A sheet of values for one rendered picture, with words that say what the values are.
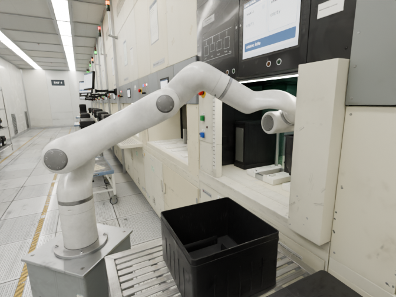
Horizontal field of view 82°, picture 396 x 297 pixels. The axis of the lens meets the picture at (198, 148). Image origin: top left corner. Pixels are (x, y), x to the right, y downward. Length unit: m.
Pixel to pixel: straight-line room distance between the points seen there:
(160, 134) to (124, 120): 1.94
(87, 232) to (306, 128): 0.84
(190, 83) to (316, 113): 0.41
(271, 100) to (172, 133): 2.06
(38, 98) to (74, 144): 13.69
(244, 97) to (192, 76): 0.20
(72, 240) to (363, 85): 1.03
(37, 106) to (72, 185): 13.64
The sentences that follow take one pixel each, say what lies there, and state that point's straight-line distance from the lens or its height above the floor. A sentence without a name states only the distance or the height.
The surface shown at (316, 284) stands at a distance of 0.70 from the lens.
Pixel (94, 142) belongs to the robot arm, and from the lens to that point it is 0.84.
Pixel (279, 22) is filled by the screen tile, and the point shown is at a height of 1.56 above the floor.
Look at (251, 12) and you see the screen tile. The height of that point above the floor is 1.64.
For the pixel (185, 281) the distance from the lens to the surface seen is 0.69.
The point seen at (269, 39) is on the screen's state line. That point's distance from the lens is 0.96.
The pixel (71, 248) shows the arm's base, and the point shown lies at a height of 0.78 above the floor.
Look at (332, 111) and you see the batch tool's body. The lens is 0.71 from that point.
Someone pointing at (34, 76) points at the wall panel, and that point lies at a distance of 14.58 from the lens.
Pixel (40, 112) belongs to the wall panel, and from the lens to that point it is 14.52.
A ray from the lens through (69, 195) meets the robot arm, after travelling 0.93.
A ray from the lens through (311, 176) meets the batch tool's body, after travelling 0.76.
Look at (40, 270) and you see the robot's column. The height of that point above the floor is 0.73.
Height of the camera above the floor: 1.30
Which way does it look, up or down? 12 degrees down
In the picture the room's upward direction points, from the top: 1 degrees counter-clockwise
